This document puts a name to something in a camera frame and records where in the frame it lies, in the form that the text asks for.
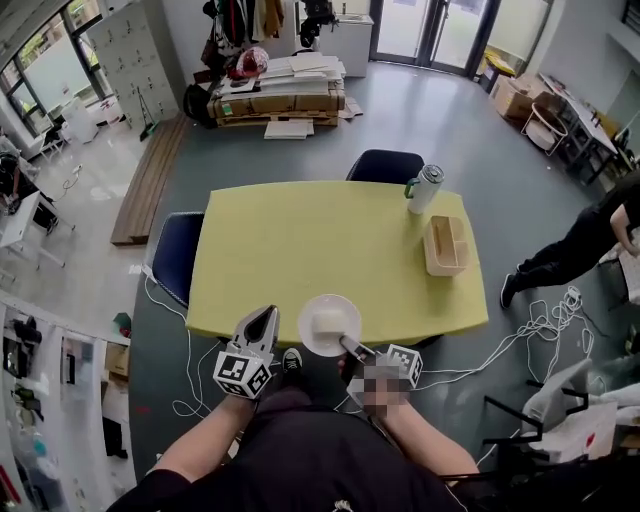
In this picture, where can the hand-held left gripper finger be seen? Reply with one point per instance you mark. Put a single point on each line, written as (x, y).
(274, 335)
(245, 332)

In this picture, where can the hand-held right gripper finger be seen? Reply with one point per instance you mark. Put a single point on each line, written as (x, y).
(357, 349)

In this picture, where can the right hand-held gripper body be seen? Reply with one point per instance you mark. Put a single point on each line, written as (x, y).
(405, 365)

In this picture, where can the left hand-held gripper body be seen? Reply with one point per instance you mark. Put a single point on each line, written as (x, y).
(240, 372)

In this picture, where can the white round plate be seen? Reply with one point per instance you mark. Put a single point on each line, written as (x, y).
(320, 347)

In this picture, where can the white round object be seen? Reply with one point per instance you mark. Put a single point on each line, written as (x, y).
(330, 322)

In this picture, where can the person's left forearm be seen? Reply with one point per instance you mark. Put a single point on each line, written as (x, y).
(205, 440)

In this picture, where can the person's right forearm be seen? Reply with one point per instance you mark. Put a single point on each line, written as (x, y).
(430, 445)

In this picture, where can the person's right hand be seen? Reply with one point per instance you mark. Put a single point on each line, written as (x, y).
(385, 392)

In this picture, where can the person's black sneaker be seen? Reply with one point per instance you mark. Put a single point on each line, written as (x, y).
(292, 360)

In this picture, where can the dark blue chair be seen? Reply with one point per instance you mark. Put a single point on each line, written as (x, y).
(175, 255)
(385, 167)

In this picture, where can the person's body in dark clothing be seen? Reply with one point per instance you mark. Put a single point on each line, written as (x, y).
(310, 460)

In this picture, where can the beige tissue box organizer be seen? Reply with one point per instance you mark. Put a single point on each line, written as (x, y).
(445, 250)

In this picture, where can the white power strip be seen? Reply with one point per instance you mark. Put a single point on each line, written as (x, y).
(139, 270)
(76, 169)

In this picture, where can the small cardboard box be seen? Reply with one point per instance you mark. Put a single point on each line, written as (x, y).
(117, 359)

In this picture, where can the brown wooden slat panel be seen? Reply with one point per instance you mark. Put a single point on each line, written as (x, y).
(150, 185)

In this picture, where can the white shelf unit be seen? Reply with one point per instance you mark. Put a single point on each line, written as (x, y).
(55, 400)

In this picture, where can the white flat board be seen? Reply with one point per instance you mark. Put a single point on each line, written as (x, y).
(289, 130)

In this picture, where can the wooden pallet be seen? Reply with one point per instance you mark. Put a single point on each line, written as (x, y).
(280, 120)

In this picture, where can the green broom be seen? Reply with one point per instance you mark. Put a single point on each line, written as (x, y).
(147, 125)

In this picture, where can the black bag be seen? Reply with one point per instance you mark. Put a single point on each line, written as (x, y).
(197, 107)

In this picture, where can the long cardboard box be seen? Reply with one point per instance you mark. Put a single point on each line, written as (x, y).
(280, 104)

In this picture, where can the small white desk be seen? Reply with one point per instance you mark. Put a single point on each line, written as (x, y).
(25, 225)

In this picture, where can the stack of white boards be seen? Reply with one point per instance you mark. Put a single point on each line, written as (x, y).
(295, 75)

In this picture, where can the white floor appliance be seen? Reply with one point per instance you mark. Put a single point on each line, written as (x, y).
(80, 122)

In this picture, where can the red helmet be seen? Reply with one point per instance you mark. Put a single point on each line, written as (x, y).
(252, 62)

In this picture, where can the round white side table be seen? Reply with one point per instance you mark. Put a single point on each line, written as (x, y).
(545, 130)

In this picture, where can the open cardboard box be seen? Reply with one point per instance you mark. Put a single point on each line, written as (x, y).
(517, 97)

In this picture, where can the grey locker cabinet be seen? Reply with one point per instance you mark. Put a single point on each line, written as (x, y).
(130, 60)

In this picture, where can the white chest freezer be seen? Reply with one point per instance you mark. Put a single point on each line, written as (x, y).
(352, 45)

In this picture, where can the long white desk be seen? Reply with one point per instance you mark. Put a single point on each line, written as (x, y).
(580, 120)

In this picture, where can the black clothes rack with clothes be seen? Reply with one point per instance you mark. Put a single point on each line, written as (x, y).
(240, 25)

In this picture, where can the yellow bin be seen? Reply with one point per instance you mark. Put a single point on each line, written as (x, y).
(497, 67)

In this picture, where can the black backpack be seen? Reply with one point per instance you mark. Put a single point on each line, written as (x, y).
(315, 22)

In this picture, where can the glass double doors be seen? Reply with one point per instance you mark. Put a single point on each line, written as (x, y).
(435, 30)

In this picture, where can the large side window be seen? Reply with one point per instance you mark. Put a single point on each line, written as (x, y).
(45, 70)

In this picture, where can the black frame chair with cloth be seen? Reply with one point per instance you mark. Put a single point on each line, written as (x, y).
(560, 415)

